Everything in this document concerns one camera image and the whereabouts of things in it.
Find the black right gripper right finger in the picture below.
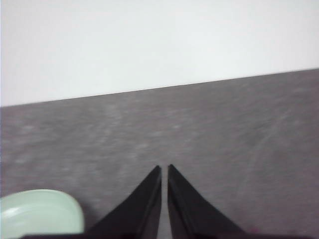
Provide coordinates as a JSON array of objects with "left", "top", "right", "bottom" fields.
[{"left": 167, "top": 164, "right": 250, "bottom": 239}]

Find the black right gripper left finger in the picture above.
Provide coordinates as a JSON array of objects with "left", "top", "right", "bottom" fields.
[{"left": 84, "top": 165, "right": 162, "bottom": 239}]

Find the green plate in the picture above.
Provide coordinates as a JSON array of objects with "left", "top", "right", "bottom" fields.
[{"left": 0, "top": 189, "right": 84, "bottom": 236}]

